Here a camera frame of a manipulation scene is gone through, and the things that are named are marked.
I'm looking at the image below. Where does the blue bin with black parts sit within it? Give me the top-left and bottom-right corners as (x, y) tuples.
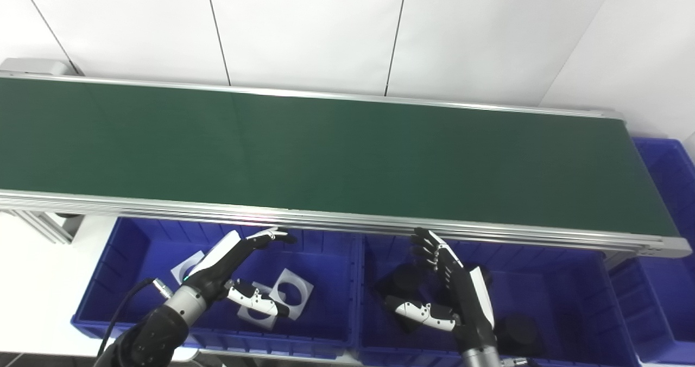
(356, 234), (641, 367)

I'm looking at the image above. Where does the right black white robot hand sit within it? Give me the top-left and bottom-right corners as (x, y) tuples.
(383, 227), (496, 351)

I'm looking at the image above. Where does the grey conveyor end housing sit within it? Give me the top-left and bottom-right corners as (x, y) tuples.
(0, 58), (79, 77)

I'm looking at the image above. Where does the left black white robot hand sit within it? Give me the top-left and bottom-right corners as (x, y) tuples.
(182, 227), (298, 319)

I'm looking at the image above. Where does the white square part round hole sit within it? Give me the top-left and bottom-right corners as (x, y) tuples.
(237, 281), (280, 331)
(270, 268), (314, 320)
(171, 250), (206, 285)

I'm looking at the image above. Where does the blue bin with white parts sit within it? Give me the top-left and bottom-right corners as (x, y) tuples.
(71, 218), (362, 359)

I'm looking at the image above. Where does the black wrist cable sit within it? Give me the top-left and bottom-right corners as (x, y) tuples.
(97, 277), (174, 357)

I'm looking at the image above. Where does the green conveyor belt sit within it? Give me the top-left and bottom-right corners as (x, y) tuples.
(0, 73), (693, 259)
(0, 78), (679, 236)

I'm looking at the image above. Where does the black cylinder part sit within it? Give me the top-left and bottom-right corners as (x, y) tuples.
(495, 314), (541, 357)
(375, 264), (421, 302)

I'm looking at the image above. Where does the empty blue bin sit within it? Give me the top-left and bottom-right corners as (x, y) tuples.
(608, 136), (695, 365)

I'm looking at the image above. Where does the aluminium conveyor leg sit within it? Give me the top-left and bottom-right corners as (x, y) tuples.
(0, 210), (85, 244)

